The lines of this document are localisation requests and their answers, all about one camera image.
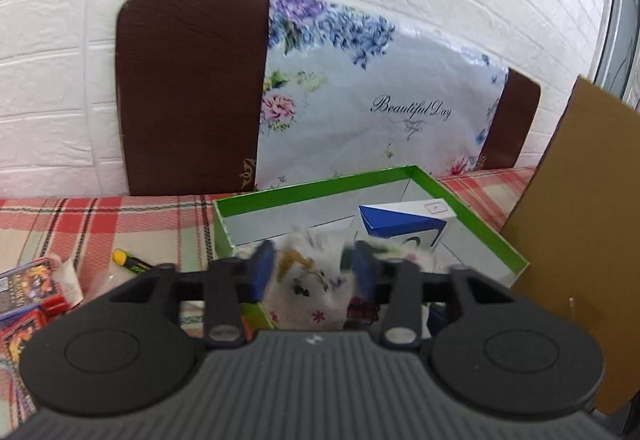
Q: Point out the window frame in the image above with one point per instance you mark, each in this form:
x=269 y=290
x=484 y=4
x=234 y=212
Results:
x=620 y=4

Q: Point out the black printed marker pen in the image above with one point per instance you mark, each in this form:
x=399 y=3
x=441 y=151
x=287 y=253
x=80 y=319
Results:
x=131 y=261

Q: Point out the blue and white box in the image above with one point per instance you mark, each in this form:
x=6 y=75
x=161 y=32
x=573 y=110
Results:
x=400 y=220

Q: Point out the brown cardboard sheet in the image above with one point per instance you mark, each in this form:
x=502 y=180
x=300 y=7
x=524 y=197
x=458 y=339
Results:
x=580 y=200

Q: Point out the green cardboard box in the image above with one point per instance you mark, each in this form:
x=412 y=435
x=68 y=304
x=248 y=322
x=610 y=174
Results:
x=310 y=192

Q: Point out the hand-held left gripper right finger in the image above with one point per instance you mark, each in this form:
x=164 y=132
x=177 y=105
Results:
x=362 y=270

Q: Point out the red card packet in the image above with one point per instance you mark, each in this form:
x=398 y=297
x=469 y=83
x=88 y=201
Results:
x=30 y=285
x=17 y=337

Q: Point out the floral plastic sheet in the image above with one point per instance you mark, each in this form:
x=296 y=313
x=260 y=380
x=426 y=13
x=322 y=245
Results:
x=360 y=84

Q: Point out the plaid cloth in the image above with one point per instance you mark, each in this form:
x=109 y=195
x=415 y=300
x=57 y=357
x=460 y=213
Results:
x=125 y=225

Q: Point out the white paper wrapper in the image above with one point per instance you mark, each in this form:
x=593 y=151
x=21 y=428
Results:
x=67 y=277

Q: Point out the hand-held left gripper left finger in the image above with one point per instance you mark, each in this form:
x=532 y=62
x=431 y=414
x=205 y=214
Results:
x=262 y=270

